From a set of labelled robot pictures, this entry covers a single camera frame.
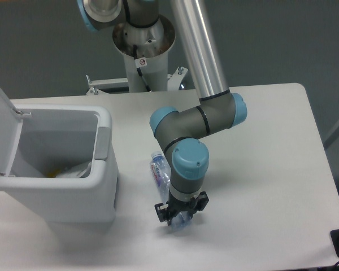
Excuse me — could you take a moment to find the white trash can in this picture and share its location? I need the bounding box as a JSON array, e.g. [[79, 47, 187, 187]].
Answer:
[[0, 104, 118, 223]]

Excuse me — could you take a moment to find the white plastic wrapper bag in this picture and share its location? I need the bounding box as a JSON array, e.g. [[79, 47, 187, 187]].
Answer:
[[55, 161, 92, 178]]

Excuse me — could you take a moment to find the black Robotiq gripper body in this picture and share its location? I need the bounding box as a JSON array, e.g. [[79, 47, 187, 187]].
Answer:
[[167, 196, 198, 216]]

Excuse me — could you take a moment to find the white trash can lid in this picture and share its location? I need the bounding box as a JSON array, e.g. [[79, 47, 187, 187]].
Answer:
[[0, 88, 32, 176]]

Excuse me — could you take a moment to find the yellow trash in can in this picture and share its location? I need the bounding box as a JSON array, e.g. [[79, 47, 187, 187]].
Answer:
[[46, 169, 61, 178]]

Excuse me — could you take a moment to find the white pedestal base frame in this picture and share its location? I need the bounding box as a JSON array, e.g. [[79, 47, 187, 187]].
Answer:
[[86, 66, 189, 95]]

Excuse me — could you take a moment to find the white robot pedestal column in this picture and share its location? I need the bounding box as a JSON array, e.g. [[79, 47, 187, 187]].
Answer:
[[112, 15, 175, 93]]

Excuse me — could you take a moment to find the clear crushed plastic bottle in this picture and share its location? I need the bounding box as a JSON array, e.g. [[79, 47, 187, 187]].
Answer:
[[150, 151, 192, 231]]

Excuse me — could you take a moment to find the black cable on pedestal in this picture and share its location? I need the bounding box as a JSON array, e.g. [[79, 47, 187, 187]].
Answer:
[[133, 44, 153, 93]]

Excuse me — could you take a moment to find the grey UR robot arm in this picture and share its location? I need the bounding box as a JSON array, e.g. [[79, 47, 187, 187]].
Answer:
[[77, 1, 247, 223]]

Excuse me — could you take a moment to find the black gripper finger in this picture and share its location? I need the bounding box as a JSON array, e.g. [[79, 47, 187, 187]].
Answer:
[[189, 191, 208, 218], [154, 203, 176, 225]]

